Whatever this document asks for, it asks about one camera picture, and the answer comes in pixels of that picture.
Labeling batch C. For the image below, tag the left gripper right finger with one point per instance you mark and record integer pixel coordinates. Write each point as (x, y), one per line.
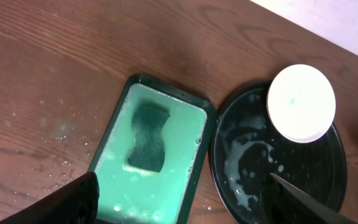
(288, 204)

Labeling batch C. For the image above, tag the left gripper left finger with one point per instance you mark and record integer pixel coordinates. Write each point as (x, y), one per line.
(76, 203)

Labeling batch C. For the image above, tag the dark green sponge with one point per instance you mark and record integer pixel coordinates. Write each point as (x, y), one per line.
(148, 150)

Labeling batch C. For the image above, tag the white plate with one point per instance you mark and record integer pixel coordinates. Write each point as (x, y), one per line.
(301, 103)

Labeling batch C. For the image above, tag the green rectangular soapy tray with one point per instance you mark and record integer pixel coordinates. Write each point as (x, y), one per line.
(131, 195)

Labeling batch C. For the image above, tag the black round tray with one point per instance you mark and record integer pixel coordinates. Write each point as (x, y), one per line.
(246, 148)

